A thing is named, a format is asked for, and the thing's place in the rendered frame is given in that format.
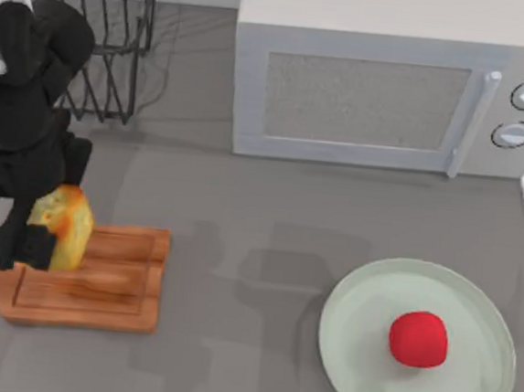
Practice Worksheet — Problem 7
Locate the golden bread loaf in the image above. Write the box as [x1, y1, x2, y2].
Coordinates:
[23, 181, 99, 275]

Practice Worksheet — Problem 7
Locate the wooden cutting board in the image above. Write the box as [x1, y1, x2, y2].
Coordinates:
[0, 214, 173, 339]

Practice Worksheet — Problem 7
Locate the pale green round plate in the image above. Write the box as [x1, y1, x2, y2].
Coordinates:
[313, 250, 524, 392]

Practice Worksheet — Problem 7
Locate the microwave door with grey window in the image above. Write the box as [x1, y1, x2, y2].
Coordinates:
[227, 21, 511, 179]

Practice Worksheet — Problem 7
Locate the pale microwave oven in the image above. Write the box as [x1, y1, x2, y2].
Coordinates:
[224, 0, 524, 184]

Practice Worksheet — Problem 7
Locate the red apple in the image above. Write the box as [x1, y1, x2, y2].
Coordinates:
[386, 308, 453, 372]

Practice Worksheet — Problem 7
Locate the small grey microwave knob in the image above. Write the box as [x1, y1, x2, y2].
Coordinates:
[489, 118, 524, 151]

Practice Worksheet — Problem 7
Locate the black wire rack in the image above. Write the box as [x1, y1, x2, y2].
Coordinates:
[0, 0, 162, 129]

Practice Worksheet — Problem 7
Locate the pale grey microwave door handle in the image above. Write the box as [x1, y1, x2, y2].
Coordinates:
[444, 67, 504, 184]

